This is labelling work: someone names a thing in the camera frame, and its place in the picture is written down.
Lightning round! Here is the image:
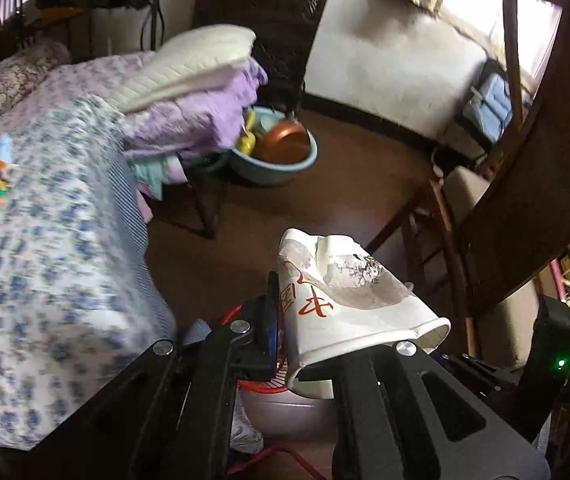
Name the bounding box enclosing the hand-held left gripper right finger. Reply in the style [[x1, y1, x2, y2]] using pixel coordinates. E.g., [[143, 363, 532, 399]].
[[332, 339, 552, 480]]

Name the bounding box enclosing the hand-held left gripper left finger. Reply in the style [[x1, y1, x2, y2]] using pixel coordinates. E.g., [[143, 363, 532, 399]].
[[40, 271, 286, 480]]

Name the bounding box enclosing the red trash basket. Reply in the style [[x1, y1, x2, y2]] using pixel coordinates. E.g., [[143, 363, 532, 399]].
[[222, 302, 338, 443]]

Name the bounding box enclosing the white printed paper package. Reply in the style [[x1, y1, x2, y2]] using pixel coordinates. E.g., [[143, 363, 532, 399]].
[[277, 228, 452, 396]]

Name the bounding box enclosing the dark wooden chair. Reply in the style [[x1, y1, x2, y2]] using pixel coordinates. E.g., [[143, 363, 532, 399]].
[[365, 165, 497, 357]]

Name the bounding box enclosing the blue plastic basin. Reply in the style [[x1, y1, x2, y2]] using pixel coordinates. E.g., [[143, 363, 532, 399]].
[[227, 106, 319, 187]]

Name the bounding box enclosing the yellow plastic scoop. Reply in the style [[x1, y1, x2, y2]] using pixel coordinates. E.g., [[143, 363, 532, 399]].
[[235, 109, 259, 157]]

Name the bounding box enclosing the teal cloth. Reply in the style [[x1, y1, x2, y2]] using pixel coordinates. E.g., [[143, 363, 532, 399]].
[[131, 154, 187, 197]]

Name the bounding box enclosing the purple blanket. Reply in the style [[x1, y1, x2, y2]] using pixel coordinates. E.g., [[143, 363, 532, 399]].
[[124, 57, 269, 162]]

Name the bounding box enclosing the blue bag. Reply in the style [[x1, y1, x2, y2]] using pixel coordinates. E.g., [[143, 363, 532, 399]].
[[462, 59, 514, 147]]

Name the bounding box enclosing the white quilted pillow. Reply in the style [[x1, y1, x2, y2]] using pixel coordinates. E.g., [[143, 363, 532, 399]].
[[107, 25, 257, 114]]

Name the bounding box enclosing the folded floral quilt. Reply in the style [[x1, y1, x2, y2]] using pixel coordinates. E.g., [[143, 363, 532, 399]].
[[0, 40, 73, 148]]

